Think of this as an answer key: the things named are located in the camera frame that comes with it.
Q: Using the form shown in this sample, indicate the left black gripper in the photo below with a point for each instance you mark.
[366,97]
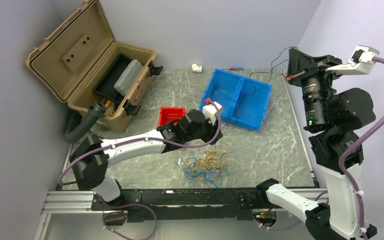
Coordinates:
[213,130]

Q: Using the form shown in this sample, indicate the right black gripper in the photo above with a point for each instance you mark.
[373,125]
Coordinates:
[301,65]

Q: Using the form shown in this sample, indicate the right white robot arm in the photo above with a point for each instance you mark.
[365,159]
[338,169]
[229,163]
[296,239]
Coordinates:
[332,118]

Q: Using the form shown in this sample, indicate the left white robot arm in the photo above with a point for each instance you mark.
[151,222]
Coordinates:
[92,159]

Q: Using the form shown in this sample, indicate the white pipe elbow fitting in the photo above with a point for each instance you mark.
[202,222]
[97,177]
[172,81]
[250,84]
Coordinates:
[196,68]

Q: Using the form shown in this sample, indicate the red small plastic bin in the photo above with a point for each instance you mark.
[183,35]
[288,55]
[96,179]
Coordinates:
[170,113]

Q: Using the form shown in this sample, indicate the blue double plastic bin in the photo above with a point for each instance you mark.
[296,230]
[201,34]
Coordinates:
[244,100]

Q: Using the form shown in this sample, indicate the grey plastic organizer box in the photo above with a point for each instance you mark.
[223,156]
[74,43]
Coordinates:
[128,77]

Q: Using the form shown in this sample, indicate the yellow tools in case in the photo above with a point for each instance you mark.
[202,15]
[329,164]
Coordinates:
[107,105]

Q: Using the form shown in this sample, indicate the black tray in case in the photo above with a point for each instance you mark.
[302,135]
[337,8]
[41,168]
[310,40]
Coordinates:
[105,86]

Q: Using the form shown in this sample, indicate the tan open tool case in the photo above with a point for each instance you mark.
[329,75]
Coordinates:
[73,59]

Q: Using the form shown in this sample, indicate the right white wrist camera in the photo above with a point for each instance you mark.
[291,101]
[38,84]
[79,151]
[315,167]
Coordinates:
[360,63]

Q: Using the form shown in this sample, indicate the red handled screwdriver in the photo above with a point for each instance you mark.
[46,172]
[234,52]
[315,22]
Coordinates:
[236,69]

